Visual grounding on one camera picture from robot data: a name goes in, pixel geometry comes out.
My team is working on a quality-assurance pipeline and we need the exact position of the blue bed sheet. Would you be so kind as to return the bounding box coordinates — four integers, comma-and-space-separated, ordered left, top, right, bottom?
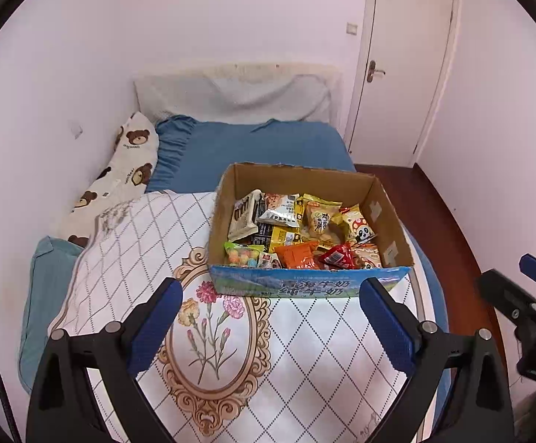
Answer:
145, 115, 451, 418

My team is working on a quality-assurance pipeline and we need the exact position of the cardboard box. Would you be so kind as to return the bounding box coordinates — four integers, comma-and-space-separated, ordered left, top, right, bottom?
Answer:
207, 162, 415, 298

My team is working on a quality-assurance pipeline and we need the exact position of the black and silver snack packet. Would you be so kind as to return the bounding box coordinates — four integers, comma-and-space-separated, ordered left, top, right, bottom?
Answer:
256, 193, 305, 228

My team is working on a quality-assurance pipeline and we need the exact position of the white door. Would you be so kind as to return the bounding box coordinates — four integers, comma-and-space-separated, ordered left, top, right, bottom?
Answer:
344, 0, 460, 167

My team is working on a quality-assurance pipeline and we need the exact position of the yellow and black snack packet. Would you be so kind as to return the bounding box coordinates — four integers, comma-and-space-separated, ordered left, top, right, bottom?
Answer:
252, 224, 305, 247

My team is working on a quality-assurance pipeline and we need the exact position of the orange snack packet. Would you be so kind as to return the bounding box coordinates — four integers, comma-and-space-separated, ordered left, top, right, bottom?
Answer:
275, 240, 325, 271

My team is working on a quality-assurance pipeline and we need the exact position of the white and brown snack packet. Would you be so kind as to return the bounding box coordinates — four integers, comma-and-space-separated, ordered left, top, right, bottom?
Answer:
228, 190, 263, 242

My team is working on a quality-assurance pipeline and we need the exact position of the yellow biscuit packet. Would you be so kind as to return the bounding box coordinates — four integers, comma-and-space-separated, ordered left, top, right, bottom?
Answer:
302, 196, 343, 246

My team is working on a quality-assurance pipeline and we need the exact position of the colourful candy packet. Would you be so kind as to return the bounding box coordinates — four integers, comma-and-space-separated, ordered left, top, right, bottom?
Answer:
224, 241, 265, 268

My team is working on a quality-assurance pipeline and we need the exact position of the panda print snack packet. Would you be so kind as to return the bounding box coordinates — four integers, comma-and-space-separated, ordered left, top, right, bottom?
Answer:
341, 205, 376, 246

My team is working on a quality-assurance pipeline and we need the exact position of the white floral mat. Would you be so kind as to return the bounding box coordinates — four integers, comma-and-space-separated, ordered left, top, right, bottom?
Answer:
47, 189, 449, 443

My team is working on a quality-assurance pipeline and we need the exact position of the teal pillow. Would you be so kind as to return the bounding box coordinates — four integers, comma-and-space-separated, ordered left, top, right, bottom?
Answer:
18, 235, 84, 395

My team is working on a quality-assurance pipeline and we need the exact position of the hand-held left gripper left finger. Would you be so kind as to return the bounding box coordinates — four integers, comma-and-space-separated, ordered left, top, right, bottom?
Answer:
27, 278, 184, 443

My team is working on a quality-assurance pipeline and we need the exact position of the beige snack packet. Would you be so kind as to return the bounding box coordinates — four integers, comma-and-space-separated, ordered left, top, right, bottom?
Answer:
355, 244, 384, 269

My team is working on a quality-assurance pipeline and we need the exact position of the red snack packet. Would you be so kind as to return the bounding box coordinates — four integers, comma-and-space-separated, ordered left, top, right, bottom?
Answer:
319, 242, 357, 271

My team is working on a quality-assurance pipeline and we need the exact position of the metal door handle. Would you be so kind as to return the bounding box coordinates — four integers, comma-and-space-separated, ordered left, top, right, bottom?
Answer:
365, 59, 386, 84

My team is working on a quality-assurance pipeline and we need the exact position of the white quilted headboard cover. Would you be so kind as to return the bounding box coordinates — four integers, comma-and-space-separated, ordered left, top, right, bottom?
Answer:
133, 62, 345, 125

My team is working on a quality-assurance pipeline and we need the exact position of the bear print pillow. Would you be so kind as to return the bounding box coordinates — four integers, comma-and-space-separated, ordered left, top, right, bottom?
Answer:
56, 111, 160, 249

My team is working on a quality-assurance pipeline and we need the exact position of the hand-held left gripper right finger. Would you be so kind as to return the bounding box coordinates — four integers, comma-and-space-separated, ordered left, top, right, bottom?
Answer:
359, 278, 514, 443

